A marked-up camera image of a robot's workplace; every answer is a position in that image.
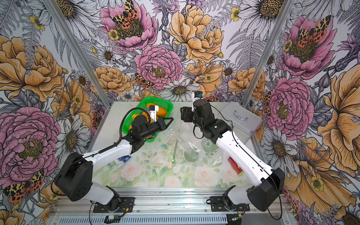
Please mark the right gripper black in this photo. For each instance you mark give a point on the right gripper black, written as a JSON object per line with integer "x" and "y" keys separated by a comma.
{"x": 185, "y": 115}

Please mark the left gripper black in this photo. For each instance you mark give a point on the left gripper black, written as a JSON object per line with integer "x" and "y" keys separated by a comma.
{"x": 162, "y": 124}

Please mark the clear zip-top bag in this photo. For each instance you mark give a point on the clear zip-top bag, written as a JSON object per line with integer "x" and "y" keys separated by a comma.
{"x": 187, "y": 148}

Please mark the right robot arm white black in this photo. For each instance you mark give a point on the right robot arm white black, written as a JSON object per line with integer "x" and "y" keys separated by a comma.
{"x": 268, "y": 183}

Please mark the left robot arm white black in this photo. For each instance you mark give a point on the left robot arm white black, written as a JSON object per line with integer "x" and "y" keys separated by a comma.
{"x": 75, "y": 176}

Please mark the orange mango top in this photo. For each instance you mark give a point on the orange mango top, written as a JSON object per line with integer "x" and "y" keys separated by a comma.
{"x": 161, "y": 111}

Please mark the green plastic basket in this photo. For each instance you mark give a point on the green plastic basket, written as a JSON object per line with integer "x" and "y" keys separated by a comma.
{"x": 127, "y": 124}

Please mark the silver metal case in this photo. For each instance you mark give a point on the silver metal case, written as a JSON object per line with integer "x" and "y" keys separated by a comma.
{"x": 245, "y": 122}

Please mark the blue white small packet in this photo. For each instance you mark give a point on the blue white small packet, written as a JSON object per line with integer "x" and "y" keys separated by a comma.
{"x": 122, "y": 160}

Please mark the red small packet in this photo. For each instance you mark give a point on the red small packet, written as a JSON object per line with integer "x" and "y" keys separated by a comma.
{"x": 234, "y": 165}

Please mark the small green circuit board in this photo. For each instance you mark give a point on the small green circuit board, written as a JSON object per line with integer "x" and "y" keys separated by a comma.
{"x": 109, "y": 219}

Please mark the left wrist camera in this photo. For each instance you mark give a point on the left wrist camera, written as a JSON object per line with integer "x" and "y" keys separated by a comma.
{"x": 153, "y": 113}

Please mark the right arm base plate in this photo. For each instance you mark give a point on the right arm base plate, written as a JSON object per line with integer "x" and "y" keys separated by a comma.
{"x": 221, "y": 204}

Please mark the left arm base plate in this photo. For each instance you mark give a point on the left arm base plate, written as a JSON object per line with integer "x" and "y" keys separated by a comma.
{"x": 117, "y": 205}

